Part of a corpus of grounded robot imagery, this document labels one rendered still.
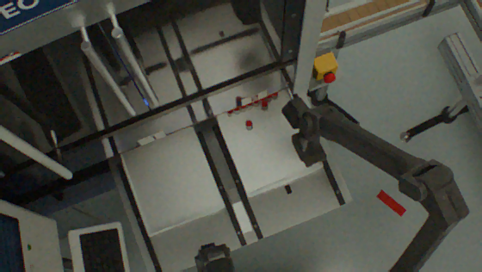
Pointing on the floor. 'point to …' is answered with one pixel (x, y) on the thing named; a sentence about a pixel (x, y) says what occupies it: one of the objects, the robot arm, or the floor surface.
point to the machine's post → (307, 43)
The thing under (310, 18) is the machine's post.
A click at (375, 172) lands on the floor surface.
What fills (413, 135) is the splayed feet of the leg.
